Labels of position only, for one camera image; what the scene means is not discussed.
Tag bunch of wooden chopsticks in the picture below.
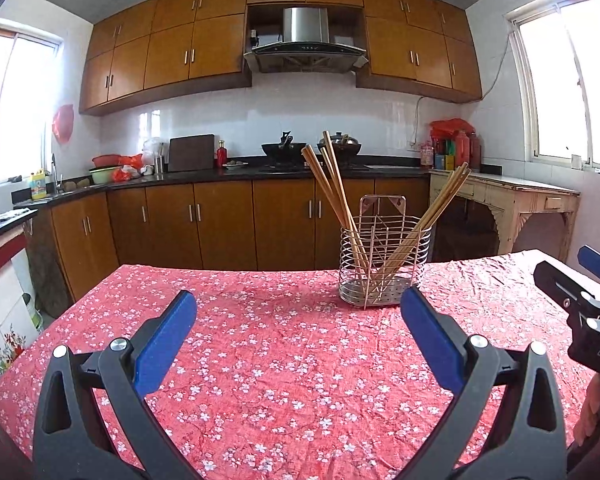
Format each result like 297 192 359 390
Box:
301 131 472 306

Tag dark brown cutting board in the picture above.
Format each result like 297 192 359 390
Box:
168 134 216 172

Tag steel range hood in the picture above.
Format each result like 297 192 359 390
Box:
243 7 369 75

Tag orange plastic bag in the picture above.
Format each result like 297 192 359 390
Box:
112 155 143 181

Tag dark pot with lid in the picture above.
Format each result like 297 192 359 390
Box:
316 131 362 156

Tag wooden base cabinet unit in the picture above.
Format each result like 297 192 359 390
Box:
27 177 431 306

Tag person's right hand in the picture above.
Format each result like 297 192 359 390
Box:
577 375 600 448

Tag yellow dish soap bottle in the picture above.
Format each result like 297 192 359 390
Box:
30 169 48 201

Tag black wok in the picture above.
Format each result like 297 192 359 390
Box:
261 130 306 157

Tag colourful seasoning boxes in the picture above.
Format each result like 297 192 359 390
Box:
434 140 456 170

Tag metal wire utensil holder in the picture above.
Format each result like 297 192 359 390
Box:
338 195 433 309

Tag red plastic bag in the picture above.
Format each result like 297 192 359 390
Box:
430 118 475 137

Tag black kitchen countertop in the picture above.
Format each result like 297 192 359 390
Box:
12 157 431 208

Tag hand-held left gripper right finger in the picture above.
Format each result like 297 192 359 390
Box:
400 286 568 480

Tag red floral tablecloth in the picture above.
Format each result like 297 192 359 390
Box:
0 249 600 480

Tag small kitchen window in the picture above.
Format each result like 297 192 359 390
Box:
0 17 63 188

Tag cream wooden side table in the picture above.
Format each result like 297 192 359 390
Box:
429 167 581 261

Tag white green plastic container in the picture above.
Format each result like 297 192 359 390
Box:
22 292 43 331

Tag wooden wall cabinet unit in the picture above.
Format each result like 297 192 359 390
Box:
78 0 483 117

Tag black gas stove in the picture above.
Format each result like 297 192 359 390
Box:
257 157 371 173

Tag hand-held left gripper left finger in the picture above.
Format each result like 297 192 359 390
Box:
32 290 198 480

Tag large sliding window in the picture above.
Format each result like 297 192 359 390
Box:
505 0 600 173

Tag white plastic bag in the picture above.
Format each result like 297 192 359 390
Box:
142 137 163 173

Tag red hanging wall bag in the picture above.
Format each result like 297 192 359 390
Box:
52 104 76 142

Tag green plastic basin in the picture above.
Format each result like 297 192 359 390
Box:
89 166 123 185

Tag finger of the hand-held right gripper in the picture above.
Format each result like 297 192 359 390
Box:
532 261 596 318
578 245 600 291

